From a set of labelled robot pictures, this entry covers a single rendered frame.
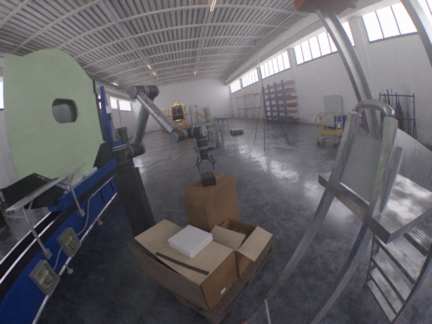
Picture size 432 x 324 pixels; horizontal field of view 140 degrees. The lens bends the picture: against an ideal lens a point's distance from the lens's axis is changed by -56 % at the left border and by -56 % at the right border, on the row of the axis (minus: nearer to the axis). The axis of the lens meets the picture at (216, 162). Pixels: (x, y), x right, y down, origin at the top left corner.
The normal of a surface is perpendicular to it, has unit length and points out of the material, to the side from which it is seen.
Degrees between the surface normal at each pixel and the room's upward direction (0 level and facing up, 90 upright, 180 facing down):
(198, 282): 0
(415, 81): 90
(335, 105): 90
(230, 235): 22
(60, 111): 90
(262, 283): 0
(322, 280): 0
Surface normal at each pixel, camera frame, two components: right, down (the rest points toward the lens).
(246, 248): 0.13, -0.87
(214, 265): -0.14, -0.95
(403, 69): -0.98, 0.18
